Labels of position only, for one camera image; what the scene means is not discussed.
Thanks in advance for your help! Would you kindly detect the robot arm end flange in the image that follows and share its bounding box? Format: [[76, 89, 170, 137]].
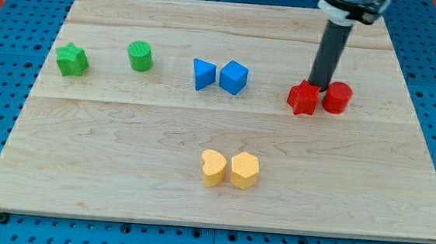
[[318, 0, 391, 27]]

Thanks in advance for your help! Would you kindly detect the blue cube block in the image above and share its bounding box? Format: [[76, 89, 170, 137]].
[[219, 60, 249, 96]]

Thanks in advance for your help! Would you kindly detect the blue triangle block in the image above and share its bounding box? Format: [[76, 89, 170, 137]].
[[193, 58, 216, 91]]

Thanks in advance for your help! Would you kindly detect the yellow heart block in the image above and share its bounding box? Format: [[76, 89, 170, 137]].
[[201, 149, 228, 187]]

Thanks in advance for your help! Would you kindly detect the yellow hexagon block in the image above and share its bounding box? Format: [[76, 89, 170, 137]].
[[230, 152, 260, 190]]

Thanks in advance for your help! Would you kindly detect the wooden board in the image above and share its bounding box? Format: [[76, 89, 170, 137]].
[[0, 0, 436, 243]]

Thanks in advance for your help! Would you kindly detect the red star block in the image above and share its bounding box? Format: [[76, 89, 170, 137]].
[[287, 80, 320, 115]]

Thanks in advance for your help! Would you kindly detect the green cylinder block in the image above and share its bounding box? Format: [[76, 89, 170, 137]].
[[127, 41, 153, 71]]

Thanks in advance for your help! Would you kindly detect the red cylinder block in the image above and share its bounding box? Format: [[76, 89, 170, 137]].
[[323, 82, 353, 114]]

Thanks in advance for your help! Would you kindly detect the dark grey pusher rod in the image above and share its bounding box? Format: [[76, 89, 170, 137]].
[[308, 20, 353, 92]]

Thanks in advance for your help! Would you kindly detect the green star block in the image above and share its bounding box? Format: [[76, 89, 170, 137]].
[[55, 43, 89, 77]]

